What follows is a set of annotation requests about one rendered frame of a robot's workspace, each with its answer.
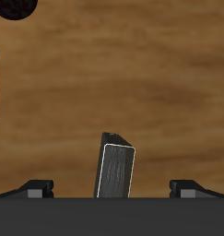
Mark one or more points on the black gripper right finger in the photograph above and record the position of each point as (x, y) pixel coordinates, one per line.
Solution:
(184, 188)

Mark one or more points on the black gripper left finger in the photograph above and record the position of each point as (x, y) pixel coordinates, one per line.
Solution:
(39, 188)

